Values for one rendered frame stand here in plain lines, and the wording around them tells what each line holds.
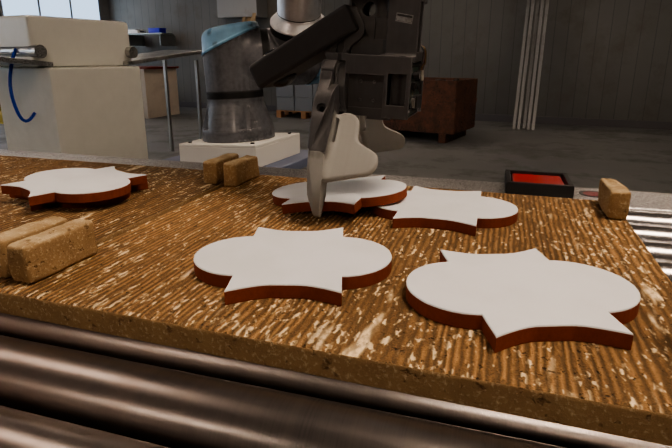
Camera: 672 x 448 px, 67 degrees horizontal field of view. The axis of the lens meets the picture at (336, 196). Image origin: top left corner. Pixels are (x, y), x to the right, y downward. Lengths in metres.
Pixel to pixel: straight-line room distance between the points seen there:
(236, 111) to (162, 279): 0.71
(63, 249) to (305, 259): 0.17
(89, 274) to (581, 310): 0.31
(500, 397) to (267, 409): 0.11
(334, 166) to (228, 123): 0.63
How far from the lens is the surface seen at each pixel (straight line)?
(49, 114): 4.72
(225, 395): 0.27
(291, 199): 0.48
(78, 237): 0.40
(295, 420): 0.25
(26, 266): 0.38
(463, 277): 0.33
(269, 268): 0.34
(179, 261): 0.39
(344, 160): 0.43
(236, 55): 1.05
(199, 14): 11.60
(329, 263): 0.34
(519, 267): 0.36
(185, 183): 0.62
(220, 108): 1.05
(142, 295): 0.34
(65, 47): 4.89
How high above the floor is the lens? 1.08
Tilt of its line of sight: 15 degrees down
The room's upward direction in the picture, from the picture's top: straight up
